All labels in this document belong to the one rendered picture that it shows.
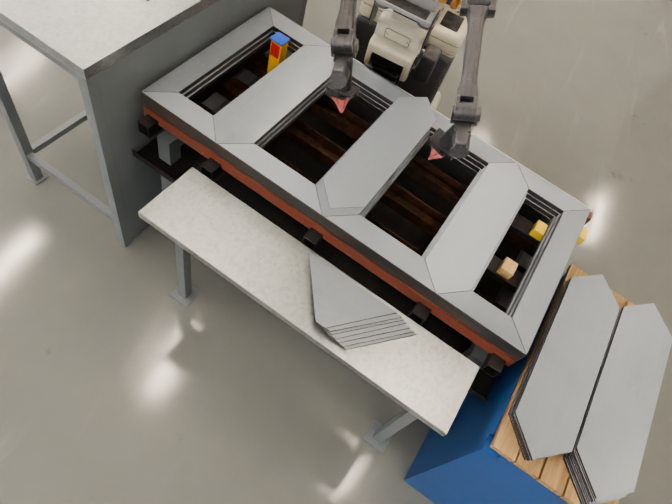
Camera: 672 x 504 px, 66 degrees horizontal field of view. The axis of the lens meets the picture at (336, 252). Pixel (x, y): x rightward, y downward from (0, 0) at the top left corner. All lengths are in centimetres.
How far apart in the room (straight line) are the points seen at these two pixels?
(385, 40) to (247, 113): 88
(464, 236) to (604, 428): 73
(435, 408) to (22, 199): 211
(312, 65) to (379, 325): 109
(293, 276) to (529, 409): 83
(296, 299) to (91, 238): 129
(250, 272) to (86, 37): 90
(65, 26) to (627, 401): 213
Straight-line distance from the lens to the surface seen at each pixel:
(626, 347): 201
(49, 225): 275
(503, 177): 211
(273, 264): 172
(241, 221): 179
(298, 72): 215
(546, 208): 216
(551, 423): 173
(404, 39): 252
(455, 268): 176
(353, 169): 186
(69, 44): 190
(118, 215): 241
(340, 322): 162
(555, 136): 395
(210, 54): 216
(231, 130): 188
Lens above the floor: 224
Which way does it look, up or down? 57 degrees down
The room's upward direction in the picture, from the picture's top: 24 degrees clockwise
